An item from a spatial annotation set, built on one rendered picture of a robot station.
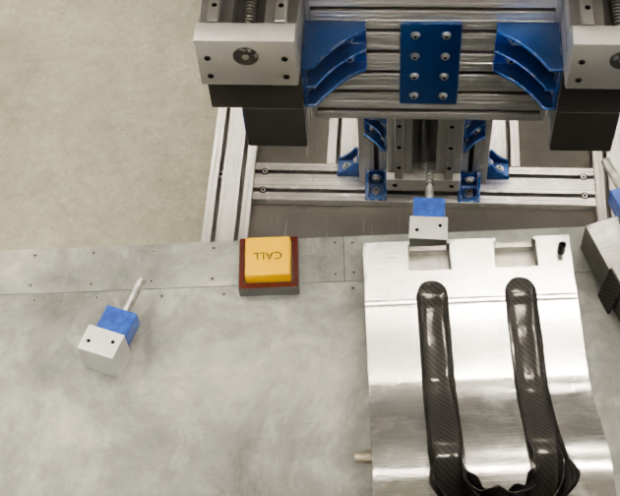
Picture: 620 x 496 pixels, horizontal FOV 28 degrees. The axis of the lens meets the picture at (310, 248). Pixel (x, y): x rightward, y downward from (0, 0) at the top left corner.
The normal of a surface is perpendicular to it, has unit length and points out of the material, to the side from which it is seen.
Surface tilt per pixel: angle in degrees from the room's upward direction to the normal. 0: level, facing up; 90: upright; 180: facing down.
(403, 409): 25
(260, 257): 0
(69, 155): 0
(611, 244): 0
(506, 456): 15
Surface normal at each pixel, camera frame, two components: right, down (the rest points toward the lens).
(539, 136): -0.05, -0.54
